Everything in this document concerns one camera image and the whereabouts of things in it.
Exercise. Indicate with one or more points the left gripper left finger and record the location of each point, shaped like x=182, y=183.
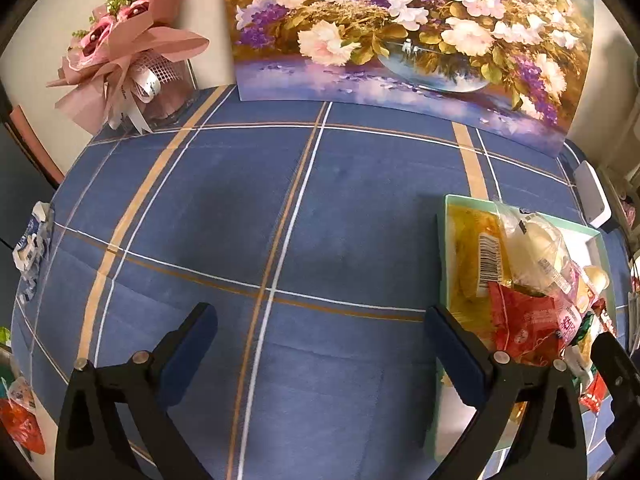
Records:
x=91, y=441

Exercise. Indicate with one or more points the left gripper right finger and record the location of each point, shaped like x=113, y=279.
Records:
x=550, y=441

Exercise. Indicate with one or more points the yellow jelly cup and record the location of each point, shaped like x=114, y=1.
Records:
x=591, y=282

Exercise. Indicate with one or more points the red triangular snack packet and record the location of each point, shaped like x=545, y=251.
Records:
x=530, y=329

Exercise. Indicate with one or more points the clear bag white bun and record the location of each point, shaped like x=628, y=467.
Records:
x=538, y=257

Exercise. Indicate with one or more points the yellow cake snack packet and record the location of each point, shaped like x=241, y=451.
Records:
x=477, y=256

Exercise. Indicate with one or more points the long red patterned packet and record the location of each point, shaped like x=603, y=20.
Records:
x=594, y=395

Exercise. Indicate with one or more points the orange plastic bag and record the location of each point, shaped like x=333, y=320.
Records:
x=18, y=415

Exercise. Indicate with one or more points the teal white shallow box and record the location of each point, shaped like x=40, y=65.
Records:
x=585, y=245

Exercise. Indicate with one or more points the white wooden shelf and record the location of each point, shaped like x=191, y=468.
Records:
x=619, y=172

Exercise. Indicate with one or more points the white rectangular device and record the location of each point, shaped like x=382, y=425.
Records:
x=595, y=206

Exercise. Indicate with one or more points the crumpled blue white wrapper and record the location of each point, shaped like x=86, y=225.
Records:
x=30, y=250

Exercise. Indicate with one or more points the blue plaid tablecloth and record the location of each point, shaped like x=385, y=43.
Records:
x=312, y=229

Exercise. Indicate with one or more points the floral still life painting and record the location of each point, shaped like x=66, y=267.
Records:
x=515, y=68

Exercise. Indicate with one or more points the pink paper flower bouquet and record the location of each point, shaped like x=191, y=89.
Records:
x=131, y=63

